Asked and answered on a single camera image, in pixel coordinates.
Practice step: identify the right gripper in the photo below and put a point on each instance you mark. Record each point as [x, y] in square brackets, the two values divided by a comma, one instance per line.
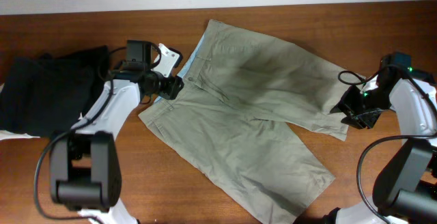
[345, 106]

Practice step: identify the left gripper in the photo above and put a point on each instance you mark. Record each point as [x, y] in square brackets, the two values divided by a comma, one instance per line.
[170, 86]

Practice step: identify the dark folded garment top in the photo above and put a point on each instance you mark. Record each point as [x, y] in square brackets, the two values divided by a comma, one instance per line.
[43, 96]

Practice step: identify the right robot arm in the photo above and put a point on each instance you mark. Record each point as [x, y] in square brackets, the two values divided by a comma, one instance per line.
[399, 195]

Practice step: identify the white cloth under pile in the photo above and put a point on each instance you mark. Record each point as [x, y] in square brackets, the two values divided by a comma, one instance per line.
[10, 135]

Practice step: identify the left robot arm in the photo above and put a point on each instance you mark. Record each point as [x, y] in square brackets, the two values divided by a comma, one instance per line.
[85, 175]

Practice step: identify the black folded garment beneath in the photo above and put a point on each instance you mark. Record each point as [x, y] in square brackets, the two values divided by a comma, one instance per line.
[97, 70]

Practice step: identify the khaki shorts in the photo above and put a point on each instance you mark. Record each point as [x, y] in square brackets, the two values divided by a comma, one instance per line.
[242, 91]

